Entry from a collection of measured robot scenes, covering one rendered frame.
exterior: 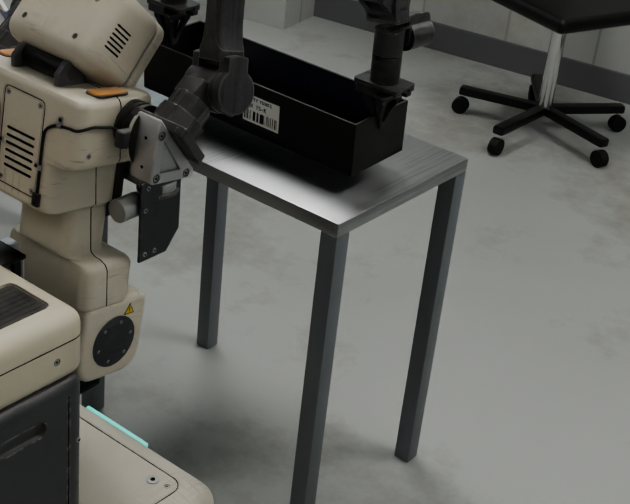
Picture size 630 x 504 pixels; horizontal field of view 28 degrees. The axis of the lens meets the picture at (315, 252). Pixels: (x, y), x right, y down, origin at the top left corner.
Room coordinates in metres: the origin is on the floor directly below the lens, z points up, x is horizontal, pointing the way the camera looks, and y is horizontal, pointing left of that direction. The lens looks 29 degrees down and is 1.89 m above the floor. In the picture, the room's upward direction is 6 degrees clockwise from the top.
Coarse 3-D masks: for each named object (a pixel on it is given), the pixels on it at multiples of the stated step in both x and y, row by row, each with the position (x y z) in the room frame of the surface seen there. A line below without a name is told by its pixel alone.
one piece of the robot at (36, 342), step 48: (0, 240) 1.87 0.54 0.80; (0, 288) 1.71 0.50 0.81; (0, 336) 1.57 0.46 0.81; (48, 336) 1.61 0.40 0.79; (0, 384) 1.53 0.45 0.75; (48, 384) 1.61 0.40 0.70; (0, 432) 1.53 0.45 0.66; (48, 432) 1.61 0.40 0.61; (0, 480) 1.53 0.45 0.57; (48, 480) 1.61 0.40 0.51
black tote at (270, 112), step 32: (192, 32) 2.65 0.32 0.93; (160, 64) 2.51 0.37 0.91; (256, 64) 2.57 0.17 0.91; (288, 64) 2.51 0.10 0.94; (256, 96) 2.35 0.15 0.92; (288, 96) 2.30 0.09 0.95; (320, 96) 2.46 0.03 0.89; (352, 96) 2.41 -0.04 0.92; (256, 128) 2.35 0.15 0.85; (288, 128) 2.30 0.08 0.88; (320, 128) 2.25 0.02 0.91; (352, 128) 2.20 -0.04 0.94; (384, 128) 2.28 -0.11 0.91; (320, 160) 2.25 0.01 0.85; (352, 160) 2.20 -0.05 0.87
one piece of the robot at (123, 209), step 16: (128, 176) 2.01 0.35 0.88; (144, 192) 1.96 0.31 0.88; (160, 192) 2.00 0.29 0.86; (176, 192) 2.02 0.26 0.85; (112, 208) 1.96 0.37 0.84; (128, 208) 1.95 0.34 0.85; (144, 208) 1.97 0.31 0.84; (160, 208) 2.00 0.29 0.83; (176, 208) 2.03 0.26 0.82; (144, 224) 1.97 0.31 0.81; (160, 224) 2.00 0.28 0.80; (176, 224) 2.03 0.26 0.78; (144, 240) 1.97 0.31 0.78; (160, 240) 2.00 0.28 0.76; (144, 256) 1.97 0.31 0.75
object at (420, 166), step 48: (240, 144) 2.38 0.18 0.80; (432, 144) 2.49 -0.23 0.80; (240, 192) 2.22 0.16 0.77; (288, 192) 2.18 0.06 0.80; (336, 192) 2.21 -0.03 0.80; (384, 192) 2.23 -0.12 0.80; (336, 240) 2.07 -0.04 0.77; (432, 240) 2.42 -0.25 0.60; (336, 288) 2.09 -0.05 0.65; (432, 288) 2.41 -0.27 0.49; (432, 336) 2.42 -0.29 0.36
